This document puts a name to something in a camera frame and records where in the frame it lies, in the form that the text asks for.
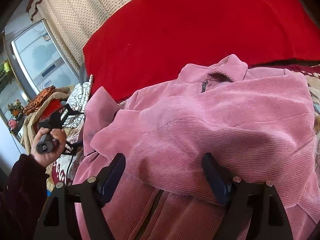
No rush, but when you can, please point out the pink corduroy jacket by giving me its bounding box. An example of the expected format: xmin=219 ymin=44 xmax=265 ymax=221
xmin=74 ymin=55 xmax=319 ymax=239

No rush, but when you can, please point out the person's left hand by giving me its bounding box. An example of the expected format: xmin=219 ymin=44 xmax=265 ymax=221
xmin=30 ymin=127 xmax=66 ymax=168

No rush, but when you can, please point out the beige blanket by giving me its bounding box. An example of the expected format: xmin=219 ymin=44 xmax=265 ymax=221
xmin=21 ymin=85 xmax=74 ymax=154

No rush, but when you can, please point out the floral plush blanket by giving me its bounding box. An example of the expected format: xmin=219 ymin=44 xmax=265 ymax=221
xmin=47 ymin=64 xmax=319 ymax=192

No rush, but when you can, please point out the dark maroon left sleeve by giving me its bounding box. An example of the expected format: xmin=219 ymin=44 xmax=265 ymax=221
xmin=1 ymin=154 xmax=48 ymax=239

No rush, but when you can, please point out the red gift box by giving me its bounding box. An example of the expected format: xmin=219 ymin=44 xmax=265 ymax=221
xmin=33 ymin=99 xmax=62 ymax=133

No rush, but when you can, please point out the flower bouquet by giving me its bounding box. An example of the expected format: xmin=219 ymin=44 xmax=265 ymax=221
xmin=7 ymin=99 xmax=24 ymax=121

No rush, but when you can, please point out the orange black patterned cloth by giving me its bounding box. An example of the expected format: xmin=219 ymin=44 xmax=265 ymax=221
xmin=23 ymin=86 xmax=56 ymax=115

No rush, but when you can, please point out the white crackle-pattern pillow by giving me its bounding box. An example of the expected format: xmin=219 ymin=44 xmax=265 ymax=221
xmin=63 ymin=74 xmax=93 ymax=128

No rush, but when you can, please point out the silver floral refrigerator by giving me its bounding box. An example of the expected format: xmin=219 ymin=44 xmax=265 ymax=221
xmin=5 ymin=19 xmax=79 ymax=99

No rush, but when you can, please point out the beige dotted curtain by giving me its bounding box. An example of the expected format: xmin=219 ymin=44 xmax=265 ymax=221
xmin=26 ymin=0 xmax=131 ymax=72

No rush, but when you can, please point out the red quilt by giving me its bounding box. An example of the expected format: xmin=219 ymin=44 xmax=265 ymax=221
xmin=83 ymin=0 xmax=319 ymax=101

